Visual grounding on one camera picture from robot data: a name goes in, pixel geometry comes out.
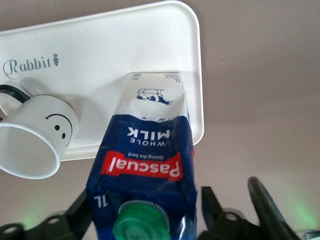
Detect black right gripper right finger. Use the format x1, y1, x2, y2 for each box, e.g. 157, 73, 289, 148
196, 185, 266, 240

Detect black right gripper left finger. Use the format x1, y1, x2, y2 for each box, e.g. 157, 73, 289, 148
0, 191, 97, 240

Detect white smiley face cup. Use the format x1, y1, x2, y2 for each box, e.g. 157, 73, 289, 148
0, 84, 81, 181

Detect blue white milk carton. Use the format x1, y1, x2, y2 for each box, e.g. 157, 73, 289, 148
85, 71, 199, 240

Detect cream rabbit print tray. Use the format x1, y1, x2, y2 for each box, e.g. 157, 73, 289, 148
0, 0, 206, 162

